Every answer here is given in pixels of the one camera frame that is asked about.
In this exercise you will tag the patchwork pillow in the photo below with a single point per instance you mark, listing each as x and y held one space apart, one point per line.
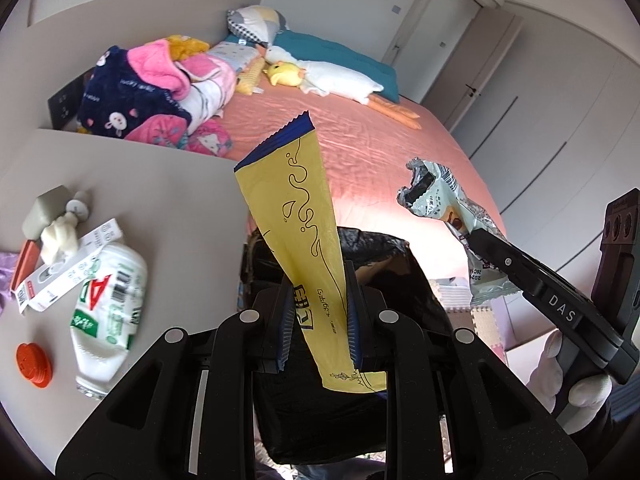
255 22

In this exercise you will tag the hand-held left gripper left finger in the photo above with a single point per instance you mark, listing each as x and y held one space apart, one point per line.
286 332

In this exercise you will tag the pale patterned quilt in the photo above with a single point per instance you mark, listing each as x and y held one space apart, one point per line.
232 55

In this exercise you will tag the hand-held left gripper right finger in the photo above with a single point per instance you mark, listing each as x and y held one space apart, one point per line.
355 332

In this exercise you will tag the small white round object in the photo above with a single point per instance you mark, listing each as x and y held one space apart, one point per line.
79 206

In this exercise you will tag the white plastic milk bottle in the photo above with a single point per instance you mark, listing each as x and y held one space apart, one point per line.
110 310

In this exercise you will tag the crumpled white tissue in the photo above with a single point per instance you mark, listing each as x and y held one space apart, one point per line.
57 237

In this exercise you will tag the silver wrapper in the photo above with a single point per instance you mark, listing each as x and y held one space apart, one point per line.
440 200

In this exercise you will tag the navy fleece garment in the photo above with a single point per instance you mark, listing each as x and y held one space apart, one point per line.
120 95

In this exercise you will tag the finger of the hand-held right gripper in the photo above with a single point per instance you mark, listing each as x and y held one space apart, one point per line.
550 290

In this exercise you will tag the purple cloth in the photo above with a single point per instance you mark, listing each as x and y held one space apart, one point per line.
7 270

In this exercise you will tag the yellow snack packet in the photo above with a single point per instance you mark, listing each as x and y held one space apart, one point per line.
300 210

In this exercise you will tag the grey wardrobe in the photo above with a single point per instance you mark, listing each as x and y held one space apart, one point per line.
540 110

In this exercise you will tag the foam puzzle floor mat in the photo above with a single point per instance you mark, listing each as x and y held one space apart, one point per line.
475 320

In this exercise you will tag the bed with pink sheet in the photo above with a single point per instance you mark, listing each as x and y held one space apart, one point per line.
375 150

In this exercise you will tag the orange bottle cap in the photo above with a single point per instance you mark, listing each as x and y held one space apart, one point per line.
34 365

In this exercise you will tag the yellow plush garment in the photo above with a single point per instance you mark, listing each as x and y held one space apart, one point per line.
186 46

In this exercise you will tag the yellow duck plush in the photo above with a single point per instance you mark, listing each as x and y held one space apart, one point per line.
282 74

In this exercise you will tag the red box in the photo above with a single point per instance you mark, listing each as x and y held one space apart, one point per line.
26 262

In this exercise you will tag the small grey-green box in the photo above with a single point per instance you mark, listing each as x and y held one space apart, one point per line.
45 207

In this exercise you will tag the white goose plush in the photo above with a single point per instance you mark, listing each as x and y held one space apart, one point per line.
340 80

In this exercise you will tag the bright pink fleece garment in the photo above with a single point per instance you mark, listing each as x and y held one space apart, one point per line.
155 65

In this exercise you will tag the grey nightstand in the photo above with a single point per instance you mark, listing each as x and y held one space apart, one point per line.
175 210

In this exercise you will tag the white door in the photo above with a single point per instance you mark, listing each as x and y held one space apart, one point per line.
430 35

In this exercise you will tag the person's right hand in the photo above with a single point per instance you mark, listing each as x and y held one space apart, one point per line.
547 375

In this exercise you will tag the pink and white folded blanket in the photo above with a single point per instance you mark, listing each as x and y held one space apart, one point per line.
210 90

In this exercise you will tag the black wall socket panel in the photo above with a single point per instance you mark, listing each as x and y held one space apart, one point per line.
65 105

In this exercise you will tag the grey thermometer box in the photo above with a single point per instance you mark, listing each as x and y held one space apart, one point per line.
75 270

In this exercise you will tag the grey headboard panel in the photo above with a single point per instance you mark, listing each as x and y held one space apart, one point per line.
100 20

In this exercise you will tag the yellow spotted pillow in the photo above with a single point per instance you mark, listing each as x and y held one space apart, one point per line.
250 77

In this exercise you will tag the pink floral garment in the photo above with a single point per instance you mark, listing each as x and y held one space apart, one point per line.
157 132

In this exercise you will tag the cardboard bin with black bag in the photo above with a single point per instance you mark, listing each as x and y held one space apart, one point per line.
400 280

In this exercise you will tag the pink cat print garment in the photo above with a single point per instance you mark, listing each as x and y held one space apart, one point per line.
210 140

